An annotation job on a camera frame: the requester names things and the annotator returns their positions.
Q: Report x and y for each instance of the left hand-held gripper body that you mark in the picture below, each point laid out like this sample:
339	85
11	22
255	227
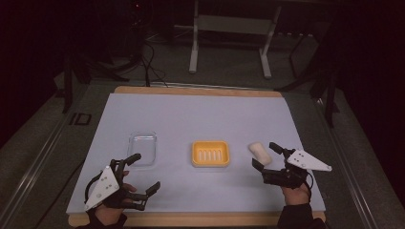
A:
105	186

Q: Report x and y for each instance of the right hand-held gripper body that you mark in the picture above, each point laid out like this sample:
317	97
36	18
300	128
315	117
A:
305	160

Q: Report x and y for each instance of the white soap bar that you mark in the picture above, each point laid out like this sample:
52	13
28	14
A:
259	152

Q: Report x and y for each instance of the person's left hand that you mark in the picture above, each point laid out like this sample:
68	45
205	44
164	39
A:
110	214

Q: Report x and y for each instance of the person's right hand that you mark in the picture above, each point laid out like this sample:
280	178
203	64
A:
296	195

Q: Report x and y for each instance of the clear plastic tray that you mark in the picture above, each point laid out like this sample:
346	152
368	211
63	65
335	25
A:
142	147

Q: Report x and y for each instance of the yellow soap dish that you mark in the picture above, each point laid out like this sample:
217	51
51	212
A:
210	154

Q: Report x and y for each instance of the black tripod stand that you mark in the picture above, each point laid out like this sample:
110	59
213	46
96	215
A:
329	95
68	82

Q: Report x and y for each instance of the pale blue table mat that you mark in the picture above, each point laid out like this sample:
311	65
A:
197	120

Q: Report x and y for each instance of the white metal stand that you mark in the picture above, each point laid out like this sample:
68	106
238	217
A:
234	24

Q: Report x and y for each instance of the grey metal floor rail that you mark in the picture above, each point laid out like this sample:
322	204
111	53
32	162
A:
35	165
345	162

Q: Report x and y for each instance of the black floor bracket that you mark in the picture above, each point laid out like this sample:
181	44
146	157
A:
80	119

